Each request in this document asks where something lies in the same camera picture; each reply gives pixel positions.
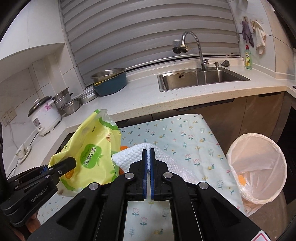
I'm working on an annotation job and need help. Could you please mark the white foam sheet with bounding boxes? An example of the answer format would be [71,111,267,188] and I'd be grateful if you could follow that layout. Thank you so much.
[112,143,200,184]

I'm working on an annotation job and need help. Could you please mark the yellow green snack bag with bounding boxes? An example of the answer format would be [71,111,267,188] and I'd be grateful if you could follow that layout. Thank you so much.
[49,109,121,197]

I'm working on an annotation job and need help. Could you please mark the white trash bin with bag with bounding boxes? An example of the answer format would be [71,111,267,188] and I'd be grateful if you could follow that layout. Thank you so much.
[226,133,287,216]

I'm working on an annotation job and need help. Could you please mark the chrome kitchen faucet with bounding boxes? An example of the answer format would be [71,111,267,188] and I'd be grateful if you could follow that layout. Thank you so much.
[172,30,210,72]

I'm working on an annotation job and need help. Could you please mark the white power strip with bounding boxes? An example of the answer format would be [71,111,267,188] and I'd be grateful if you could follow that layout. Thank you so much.
[16,144,32,159]

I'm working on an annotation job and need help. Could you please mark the white rice cooker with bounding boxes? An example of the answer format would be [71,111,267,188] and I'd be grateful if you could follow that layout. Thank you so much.
[28,96,62,136]

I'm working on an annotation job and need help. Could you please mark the stacked steel pots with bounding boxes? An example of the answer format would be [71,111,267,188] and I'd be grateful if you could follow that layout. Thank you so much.
[53,88,80,115]

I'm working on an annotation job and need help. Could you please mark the stainless steel sink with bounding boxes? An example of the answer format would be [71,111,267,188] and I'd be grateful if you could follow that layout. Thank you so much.
[158,67,250,92]

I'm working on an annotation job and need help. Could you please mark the blue basin with steel bowl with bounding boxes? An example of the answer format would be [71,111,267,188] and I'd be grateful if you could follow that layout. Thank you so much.
[91,68,127,96]

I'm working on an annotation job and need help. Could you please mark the stack of steel plates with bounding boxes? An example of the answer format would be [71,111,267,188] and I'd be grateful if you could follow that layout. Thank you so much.
[78,86,98,105]

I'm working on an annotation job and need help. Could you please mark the steel scrubber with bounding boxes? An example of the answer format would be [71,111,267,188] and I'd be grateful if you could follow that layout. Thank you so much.
[221,60,230,67]

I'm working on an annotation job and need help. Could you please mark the grey window blind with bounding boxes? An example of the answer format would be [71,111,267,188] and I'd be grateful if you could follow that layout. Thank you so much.
[59,1,240,85]

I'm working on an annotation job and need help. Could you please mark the green dish soap bottle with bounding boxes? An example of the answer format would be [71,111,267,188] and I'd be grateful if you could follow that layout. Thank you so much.
[244,45,252,69]

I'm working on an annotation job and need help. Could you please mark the purple hanging cloth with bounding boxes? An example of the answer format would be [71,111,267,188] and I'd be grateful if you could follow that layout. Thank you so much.
[242,21,254,48]

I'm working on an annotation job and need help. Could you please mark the cream hanging cloth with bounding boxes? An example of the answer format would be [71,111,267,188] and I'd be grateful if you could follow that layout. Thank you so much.
[251,21,266,55]

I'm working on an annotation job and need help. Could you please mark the wall power socket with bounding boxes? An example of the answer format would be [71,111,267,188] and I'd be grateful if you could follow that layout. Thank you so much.
[1,108,16,126]

